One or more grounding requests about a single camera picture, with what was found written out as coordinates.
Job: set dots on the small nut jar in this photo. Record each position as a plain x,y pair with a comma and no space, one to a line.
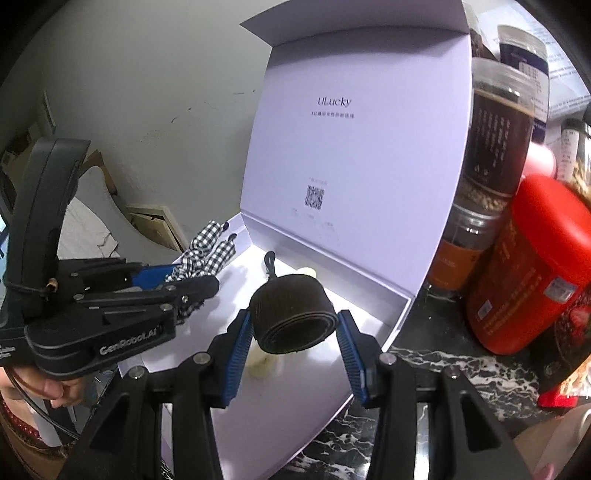
577,157

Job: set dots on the cream claw hair clip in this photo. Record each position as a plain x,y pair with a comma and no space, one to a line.
263,367

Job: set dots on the printed paper sheet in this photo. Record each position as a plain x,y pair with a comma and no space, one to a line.
563,69

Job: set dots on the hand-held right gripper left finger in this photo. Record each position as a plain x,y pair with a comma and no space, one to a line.
238,360

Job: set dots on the black velcro hair roller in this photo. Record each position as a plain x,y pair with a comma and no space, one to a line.
286,300

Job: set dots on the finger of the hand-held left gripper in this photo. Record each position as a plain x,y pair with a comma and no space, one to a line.
147,277
198,286

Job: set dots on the dark jar with brown lid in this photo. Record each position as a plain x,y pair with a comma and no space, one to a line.
494,138

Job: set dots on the wooden panel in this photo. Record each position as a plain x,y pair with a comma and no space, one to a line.
154,226

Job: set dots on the white cloth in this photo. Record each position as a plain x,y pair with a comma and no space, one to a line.
83,235

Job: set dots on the dark red snack packet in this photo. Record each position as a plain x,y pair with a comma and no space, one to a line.
570,350

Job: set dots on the person's left hand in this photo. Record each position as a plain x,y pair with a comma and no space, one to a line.
46,388

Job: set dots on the gingham hair bow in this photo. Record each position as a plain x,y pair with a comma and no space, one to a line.
207,244

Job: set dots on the blue label jar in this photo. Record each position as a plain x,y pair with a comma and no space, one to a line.
526,50

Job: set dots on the red canister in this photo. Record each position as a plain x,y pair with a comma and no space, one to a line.
521,267

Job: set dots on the jar of red dried fruit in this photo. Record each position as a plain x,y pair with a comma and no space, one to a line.
480,32

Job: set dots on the lavender gift box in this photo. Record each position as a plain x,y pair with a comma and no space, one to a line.
346,138

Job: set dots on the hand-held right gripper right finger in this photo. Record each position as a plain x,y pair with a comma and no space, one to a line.
355,364

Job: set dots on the grey chair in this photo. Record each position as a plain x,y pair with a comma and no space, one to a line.
115,217

